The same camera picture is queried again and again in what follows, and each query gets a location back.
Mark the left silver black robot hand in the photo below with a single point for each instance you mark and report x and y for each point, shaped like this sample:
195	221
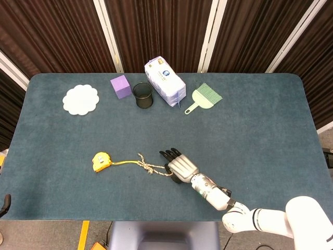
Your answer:
6	203

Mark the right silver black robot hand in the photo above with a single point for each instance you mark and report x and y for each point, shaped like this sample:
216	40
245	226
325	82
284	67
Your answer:
182	168

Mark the yellow tape measure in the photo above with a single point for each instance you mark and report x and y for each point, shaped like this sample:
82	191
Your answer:
101	162

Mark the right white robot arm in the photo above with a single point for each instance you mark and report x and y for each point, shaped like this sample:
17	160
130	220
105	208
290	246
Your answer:
213	195

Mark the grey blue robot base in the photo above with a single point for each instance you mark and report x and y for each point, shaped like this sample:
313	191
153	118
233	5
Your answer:
125	234

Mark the yellow floor tape strip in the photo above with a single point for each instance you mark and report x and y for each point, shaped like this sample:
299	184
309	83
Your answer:
83	234
1	159

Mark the teal felt table mat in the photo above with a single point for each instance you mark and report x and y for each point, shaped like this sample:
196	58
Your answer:
166	130

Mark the green bristle hand brush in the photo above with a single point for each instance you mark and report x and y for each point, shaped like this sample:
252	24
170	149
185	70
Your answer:
204	99

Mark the black mesh pen cup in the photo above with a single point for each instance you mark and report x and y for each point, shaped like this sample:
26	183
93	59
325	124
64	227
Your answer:
143	100

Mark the white purple tissue pack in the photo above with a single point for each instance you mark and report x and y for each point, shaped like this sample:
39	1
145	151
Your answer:
165	80

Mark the brown pleated screen panel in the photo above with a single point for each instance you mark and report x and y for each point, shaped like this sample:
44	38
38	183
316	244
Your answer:
158	26
320	65
52	34
247	34
7	112

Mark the purple foam cube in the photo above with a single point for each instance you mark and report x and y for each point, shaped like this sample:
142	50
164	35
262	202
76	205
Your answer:
121	87

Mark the white scalloped round coaster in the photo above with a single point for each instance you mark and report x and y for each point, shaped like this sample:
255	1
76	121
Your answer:
81	99

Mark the black device beside table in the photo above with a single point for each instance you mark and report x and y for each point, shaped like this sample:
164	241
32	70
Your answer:
329	157

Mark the white screen frame post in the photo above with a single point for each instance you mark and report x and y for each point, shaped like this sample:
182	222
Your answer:
210	39
294	39
326	127
109	39
13	69

